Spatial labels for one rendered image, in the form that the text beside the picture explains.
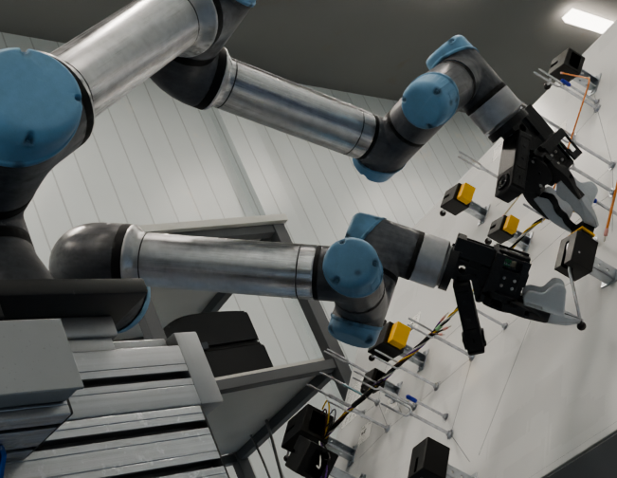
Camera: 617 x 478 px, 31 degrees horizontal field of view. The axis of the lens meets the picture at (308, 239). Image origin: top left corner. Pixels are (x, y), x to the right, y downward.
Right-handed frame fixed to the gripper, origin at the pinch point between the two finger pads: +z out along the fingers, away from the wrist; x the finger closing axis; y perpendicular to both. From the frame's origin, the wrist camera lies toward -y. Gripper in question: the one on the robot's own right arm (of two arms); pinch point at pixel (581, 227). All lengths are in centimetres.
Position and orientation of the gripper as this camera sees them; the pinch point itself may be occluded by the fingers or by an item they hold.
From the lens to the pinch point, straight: 174.5
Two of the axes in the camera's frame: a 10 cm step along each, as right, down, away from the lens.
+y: 6.4, -5.2, 5.6
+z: 6.4, 7.7, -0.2
